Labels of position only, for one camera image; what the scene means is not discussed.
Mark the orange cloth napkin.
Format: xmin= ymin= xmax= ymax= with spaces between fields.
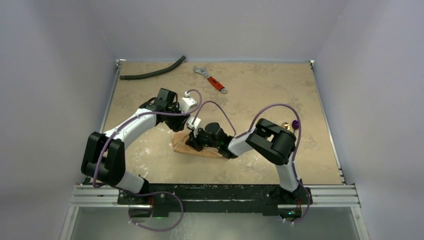
xmin=172 ymin=131 xmax=224 ymax=159

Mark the purple spoon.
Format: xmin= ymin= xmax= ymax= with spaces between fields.
xmin=291 ymin=120 xmax=300 ymax=130

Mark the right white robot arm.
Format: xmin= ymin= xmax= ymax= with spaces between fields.
xmin=185 ymin=118 xmax=301 ymax=204

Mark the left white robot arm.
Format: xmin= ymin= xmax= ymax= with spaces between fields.
xmin=81 ymin=88 xmax=198 ymax=205

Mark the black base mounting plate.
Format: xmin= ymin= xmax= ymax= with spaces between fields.
xmin=117 ymin=183 xmax=312 ymax=218

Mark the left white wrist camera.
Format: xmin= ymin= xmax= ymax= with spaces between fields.
xmin=178 ymin=92 xmax=198 ymax=113

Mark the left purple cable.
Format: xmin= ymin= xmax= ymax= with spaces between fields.
xmin=92 ymin=89 xmax=204 ymax=232

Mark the purple cable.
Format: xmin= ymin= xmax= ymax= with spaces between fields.
xmin=92 ymin=89 xmax=204 ymax=232
xmin=192 ymin=100 xmax=312 ymax=225

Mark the red handled adjustable wrench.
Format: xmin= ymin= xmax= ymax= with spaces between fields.
xmin=193 ymin=66 xmax=228 ymax=94

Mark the black foam hose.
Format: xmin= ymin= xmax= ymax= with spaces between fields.
xmin=119 ymin=55 xmax=187 ymax=81

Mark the aluminium frame rail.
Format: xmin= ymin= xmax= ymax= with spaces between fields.
xmin=69 ymin=185 xmax=361 ymax=208

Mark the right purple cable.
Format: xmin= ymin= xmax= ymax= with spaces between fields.
xmin=192 ymin=100 xmax=312 ymax=225

